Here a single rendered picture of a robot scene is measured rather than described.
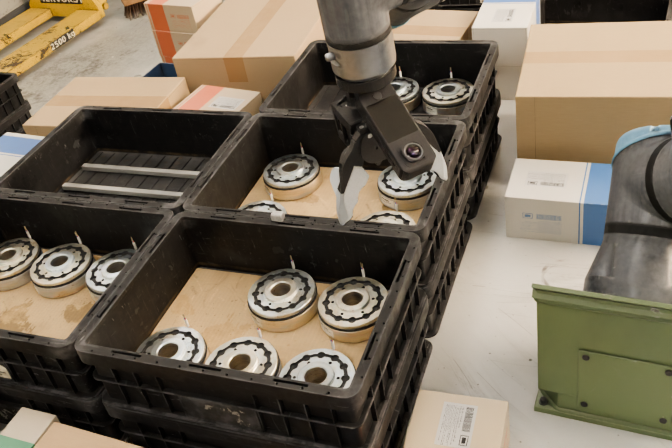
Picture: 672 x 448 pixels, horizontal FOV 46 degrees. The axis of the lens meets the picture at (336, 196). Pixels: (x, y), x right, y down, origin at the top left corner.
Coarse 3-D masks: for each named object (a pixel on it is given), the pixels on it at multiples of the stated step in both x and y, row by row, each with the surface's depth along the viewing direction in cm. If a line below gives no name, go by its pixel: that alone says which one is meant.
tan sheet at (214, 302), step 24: (192, 288) 124; (216, 288) 123; (240, 288) 122; (168, 312) 120; (192, 312) 120; (216, 312) 119; (240, 312) 118; (216, 336) 114; (240, 336) 114; (264, 336) 113; (288, 336) 112; (312, 336) 111; (288, 360) 108
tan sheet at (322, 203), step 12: (324, 168) 146; (324, 180) 142; (372, 180) 140; (252, 192) 143; (264, 192) 142; (324, 192) 139; (360, 192) 138; (372, 192) 137; (288, 204) 138; (300, 204) 138; (312, 204) 137; (324, 204) 136; (360, 204) 135; (372, 204) 134; (324, 216) 134; (336, 216) 133; (360, 216) 132
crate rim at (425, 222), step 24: (312, 120) 141; (432, 120) 134; (456, 120) 133; (456, 144) 127; (216, 168) 133; (192, 192) 128; (432, 192) 118; (264, 216) 119; (288, 216) 119; (312, 216) 117; (432, 216) 114
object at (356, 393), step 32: (256, 224) 118; (288, 224) 117; (320, 224) 116; (416, 256) 108; (128, 288) 111; (96, 320) 106; (384, 320) 98; (96, 352) 101; (128, 352) 100; (224, 384) 95; (256, 384) 93; (288, 384) 92; (320, 384) 91; (352, 384) 90
